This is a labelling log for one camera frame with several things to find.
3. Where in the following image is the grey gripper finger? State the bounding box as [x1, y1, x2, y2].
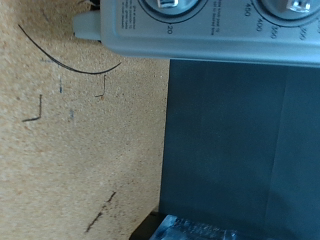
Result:
[129, 209, 243, 240]

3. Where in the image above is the silver toaster oven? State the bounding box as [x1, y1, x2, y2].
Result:
[72, 0, 320, 69]

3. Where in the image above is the silver oven knob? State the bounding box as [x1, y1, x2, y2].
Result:
[146, 0, 201, 17]
[264, 0, 320, 21]

